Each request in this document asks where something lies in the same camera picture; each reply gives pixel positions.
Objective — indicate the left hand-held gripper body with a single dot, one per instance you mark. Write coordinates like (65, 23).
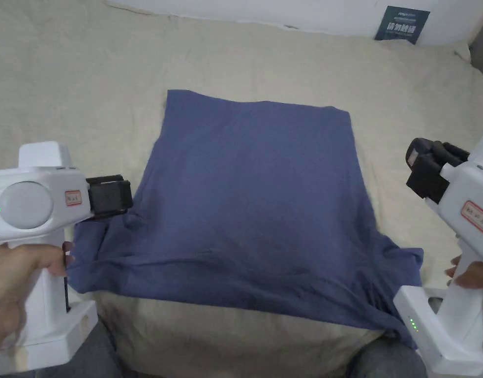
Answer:
(33, 197)

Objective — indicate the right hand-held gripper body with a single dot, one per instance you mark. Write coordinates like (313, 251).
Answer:
(469, 189)

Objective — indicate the dark blue shirt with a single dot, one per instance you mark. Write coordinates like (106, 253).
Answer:
(245, 197)

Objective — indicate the person's left hand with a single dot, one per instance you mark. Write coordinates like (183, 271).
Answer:
(17, 275)

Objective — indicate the person's right hand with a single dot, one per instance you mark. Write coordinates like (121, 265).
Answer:
(479, 275)

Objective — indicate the bed with beige sheet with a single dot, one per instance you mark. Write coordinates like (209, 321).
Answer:
(68, 78)

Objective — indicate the dark blue printed card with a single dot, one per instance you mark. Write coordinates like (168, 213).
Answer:
(403, 24)

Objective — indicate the person's legs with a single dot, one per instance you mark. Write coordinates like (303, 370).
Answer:
(387, 362)

